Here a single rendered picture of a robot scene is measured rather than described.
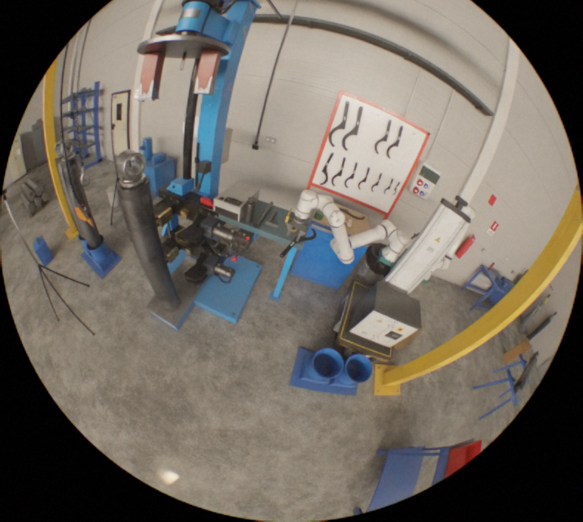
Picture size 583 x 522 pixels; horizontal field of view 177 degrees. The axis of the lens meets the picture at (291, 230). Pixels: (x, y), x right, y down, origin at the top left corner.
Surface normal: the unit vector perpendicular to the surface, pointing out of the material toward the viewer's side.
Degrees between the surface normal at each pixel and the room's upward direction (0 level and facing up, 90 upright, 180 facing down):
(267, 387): 0
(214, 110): 90
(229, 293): 0
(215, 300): 0
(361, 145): 90
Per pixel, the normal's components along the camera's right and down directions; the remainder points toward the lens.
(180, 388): 0.25, -0.76
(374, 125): -0.22, 0.55
